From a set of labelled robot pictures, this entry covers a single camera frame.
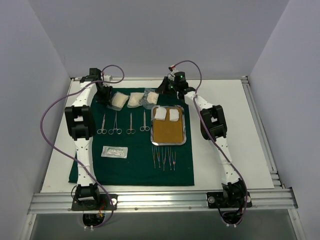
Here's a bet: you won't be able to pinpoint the white gauze pad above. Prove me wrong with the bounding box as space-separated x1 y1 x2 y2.
108 91 129 111
127 92 144 108

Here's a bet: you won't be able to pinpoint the white gauze square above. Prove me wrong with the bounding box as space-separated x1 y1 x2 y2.
154 107 167 121

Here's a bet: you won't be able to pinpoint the foil packet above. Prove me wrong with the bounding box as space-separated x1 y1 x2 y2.
139 88 159 110

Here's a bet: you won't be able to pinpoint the small pointed silver scissors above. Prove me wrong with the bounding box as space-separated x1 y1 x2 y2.
97 114 107 135

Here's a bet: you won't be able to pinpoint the silver scalpel handle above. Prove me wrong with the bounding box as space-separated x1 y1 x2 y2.
139 110 150 132

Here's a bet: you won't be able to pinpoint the silver instrument tray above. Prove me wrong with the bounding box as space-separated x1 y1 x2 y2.
149 104 187 146

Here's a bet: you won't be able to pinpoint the white green suture packet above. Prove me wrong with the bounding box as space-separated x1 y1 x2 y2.
101 146 128 159

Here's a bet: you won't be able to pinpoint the green surgical cloth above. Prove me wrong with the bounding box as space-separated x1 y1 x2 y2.
68 86 195 187

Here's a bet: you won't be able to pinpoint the curved pointed silver tweezers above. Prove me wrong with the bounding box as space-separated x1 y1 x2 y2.
155 146 161 168

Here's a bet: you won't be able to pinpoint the serrated silver tissue forceps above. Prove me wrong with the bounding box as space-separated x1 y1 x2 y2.
172 152 177 171

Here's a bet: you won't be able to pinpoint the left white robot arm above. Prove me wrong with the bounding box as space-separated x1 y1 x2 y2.
64 68 113 211

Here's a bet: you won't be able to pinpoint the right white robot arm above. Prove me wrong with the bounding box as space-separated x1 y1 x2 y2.
156 67 249 207

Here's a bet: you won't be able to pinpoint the tan silicone suture pad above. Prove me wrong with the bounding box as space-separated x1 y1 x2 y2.
152 107 185 144

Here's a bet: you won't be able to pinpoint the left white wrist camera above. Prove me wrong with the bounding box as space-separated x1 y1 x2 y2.
103 75 113 82

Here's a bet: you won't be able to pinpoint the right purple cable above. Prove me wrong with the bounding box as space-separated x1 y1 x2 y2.
168 60 248 225

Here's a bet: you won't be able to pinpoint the purple cable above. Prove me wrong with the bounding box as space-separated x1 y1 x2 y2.
40 64 125 228
168 60 248 225

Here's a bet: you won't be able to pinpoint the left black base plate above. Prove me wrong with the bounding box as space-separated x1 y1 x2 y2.
71 193 118 211

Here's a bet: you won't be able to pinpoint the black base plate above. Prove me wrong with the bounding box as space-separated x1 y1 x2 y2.
206 191 246 209
71 193 118 211

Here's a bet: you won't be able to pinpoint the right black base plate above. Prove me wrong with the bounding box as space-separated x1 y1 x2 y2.
206 191 246 209

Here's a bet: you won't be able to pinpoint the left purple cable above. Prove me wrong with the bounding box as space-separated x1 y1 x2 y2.
40 64 125 228

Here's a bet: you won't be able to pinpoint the aluminium right side rail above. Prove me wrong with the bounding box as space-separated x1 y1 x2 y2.
241 76 285 189

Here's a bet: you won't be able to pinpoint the aluminium rail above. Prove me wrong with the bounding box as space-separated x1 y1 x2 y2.
28 188 298 214
241 76 285 189

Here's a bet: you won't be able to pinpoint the aluminium front rail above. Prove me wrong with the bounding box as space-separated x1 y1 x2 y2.
28 188 298 214

